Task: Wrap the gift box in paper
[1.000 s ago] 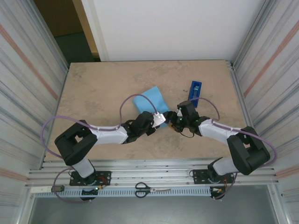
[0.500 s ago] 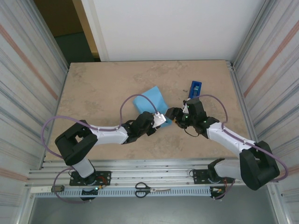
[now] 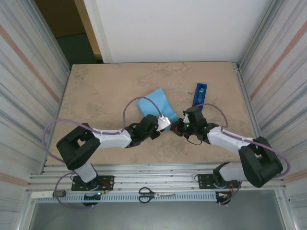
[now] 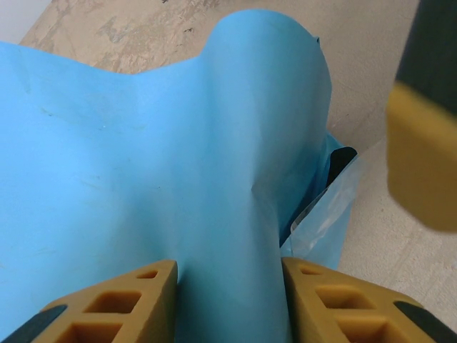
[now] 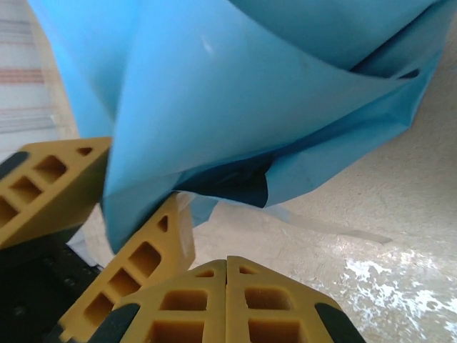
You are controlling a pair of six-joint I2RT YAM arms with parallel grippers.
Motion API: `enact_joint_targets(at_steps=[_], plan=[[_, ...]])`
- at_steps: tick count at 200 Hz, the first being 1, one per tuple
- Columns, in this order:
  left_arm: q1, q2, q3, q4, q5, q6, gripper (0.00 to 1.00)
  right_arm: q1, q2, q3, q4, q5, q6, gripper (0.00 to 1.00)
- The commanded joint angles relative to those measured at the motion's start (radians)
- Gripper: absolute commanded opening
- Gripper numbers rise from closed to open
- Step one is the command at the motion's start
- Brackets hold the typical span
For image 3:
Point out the blue cloth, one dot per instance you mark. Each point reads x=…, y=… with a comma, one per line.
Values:
x=163, y=103

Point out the clear tape roll teal core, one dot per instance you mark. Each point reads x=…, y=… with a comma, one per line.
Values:
x=201, y=91

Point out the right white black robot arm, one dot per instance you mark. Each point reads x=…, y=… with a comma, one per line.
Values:
x=225, y=141

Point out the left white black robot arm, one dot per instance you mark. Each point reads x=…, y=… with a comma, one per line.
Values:
x=112, y=141

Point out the blue tape dispenser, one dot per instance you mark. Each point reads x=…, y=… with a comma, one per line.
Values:
x=196, y=101

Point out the small electronics board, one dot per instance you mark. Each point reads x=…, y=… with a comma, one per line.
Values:
x=93, y=197
x=224, y=196

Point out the brown wooden door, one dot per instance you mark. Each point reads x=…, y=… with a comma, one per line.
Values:
x=60, y=16

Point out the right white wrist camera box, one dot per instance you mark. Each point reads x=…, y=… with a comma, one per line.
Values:
x=185, y=118

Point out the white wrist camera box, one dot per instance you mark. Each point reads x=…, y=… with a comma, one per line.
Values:
x=185, y=118
x=164, y=123

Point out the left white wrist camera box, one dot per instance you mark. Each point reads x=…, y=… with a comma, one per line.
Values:
x=164, y=123

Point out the aluminium rail frame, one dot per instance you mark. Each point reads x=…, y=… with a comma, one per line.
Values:
x=156, y=172

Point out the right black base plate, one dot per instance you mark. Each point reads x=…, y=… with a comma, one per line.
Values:
x=204, y=182

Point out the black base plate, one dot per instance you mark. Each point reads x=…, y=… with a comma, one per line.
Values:
x=204, y=182
x=108, y=179

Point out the aluminium side rail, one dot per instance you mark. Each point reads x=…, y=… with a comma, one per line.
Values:
x=244, y=95

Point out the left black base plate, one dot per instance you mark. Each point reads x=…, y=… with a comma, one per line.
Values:
x=108, y=179

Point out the wooden door frame post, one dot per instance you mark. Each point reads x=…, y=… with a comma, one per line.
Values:
x=87, y=24

